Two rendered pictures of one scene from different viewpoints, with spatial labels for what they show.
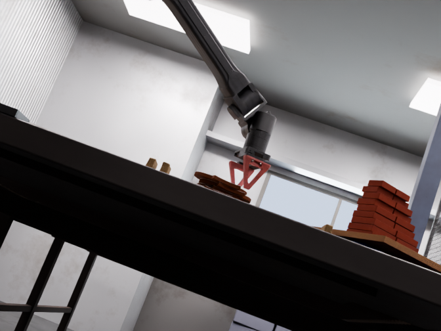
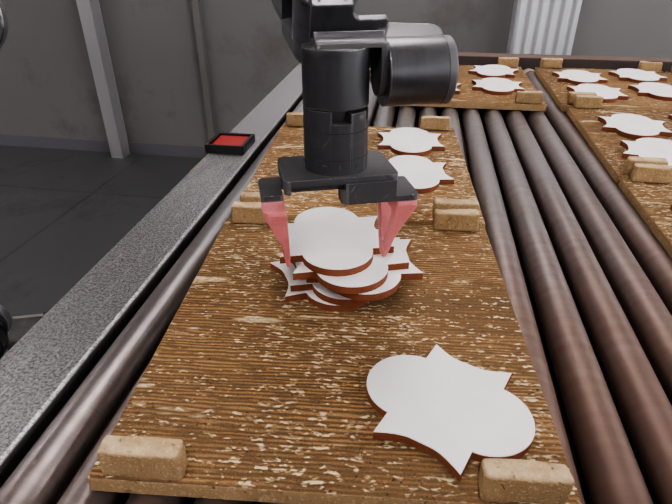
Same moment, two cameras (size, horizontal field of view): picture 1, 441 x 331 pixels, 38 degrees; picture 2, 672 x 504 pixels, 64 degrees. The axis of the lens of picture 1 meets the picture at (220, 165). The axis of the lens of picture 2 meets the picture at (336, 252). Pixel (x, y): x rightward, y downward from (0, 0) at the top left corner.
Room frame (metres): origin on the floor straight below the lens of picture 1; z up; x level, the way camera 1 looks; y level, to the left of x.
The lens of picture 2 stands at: (1.56, -0.52, 1.27)
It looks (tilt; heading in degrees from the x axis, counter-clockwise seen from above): 31 degrees down; 92
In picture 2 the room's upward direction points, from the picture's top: straight up
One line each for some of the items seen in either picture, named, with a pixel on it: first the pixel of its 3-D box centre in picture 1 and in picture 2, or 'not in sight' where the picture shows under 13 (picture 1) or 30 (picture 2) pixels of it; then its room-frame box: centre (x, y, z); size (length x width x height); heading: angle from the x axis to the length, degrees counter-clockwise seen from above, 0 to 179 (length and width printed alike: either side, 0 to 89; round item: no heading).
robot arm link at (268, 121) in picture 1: (262, 125); (342, 75); (1.55, -0.06, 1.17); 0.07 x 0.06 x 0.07; 12
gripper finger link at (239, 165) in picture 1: (241, 174); (371, 214); (1.58, -0.06, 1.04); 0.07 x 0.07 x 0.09; 13
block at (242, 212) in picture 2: (165, 170); (254, 212); (1.43, 0.11, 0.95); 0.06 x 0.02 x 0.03; 178
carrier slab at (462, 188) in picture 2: not in sight; (362, 167); (1.58, 0.33, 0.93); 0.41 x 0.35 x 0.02; 87
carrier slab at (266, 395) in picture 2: not in sight; (345, 320); (1.56, -0.09, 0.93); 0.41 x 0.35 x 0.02; 88
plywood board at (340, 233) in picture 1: (380, 259); not in sight; (2.00, -0.59, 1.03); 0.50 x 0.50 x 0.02; 27
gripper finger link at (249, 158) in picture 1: (250, 171); (299, 220); (1.52, -0.07, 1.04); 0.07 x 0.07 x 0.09; 13
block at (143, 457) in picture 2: (325, 231); (143, 457); (1.42, -0.28, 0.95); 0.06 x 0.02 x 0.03; 178
